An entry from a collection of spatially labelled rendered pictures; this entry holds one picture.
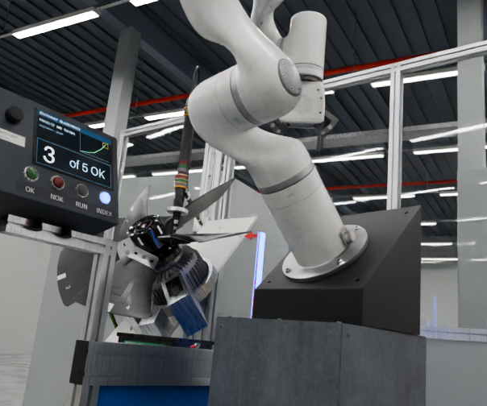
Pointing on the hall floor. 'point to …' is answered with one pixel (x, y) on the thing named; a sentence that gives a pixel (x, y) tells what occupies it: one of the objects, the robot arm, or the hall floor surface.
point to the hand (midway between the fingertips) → (299, 147)
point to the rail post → (82, 395)
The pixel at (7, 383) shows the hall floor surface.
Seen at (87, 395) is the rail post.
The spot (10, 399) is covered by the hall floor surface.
